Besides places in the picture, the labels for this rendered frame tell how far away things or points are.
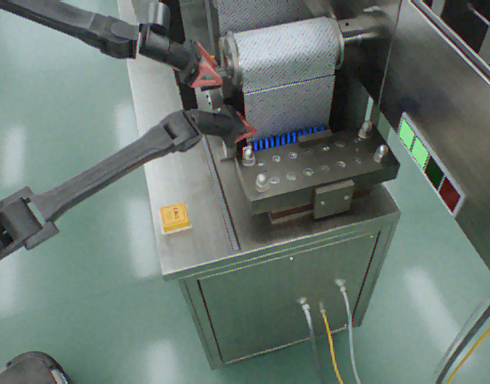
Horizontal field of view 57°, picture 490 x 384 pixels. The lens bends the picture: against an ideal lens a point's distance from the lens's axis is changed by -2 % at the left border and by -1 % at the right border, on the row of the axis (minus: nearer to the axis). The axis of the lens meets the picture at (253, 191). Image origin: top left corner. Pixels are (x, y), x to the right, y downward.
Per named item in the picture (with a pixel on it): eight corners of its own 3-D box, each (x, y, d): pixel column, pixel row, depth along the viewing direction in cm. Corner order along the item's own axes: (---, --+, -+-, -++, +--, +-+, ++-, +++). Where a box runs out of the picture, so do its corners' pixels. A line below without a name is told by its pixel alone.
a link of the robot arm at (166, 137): (24, 248, 85) (-7, 202, 85) (29, 252, 90) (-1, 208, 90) (204, 139, 102) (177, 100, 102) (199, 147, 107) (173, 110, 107)
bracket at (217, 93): (214, 151, 140) (201, 68, 116) (235, 146, 141) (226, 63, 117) (218, 162, 137) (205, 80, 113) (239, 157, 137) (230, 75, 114)
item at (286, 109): (247, 145, 125) (243, 94, 110) (327, 127, 128) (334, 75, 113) (247, 146, 124) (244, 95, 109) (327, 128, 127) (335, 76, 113)
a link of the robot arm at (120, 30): (110, 56, 102) (110, 34, 94) (117, 14, 106) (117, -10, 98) (163, 66, 105) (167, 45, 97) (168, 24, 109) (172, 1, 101)
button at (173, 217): (160, 212, 126) (158, 207, 124) (185, 206, 127) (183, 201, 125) (164, 232, 121) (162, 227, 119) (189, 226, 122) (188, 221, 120)
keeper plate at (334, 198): (311, 213, 122) (314, 188, 113) (346, 204, 123) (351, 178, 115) (315, 221, 120) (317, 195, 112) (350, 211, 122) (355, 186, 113)
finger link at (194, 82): (216, 98, 110) (182, 84, 105) (209, 80, 115) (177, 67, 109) (231, 77, 107) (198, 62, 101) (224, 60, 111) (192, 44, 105)
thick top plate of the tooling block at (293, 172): (236, 170, 125) (234, 155, 120) (370, 138, 130) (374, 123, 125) (251, 215, 115) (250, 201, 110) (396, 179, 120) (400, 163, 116)
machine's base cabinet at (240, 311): (141, 44, 338) (109, -79, 271) (224, 28, 347) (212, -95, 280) (212, 378, 184) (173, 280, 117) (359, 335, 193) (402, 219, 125)
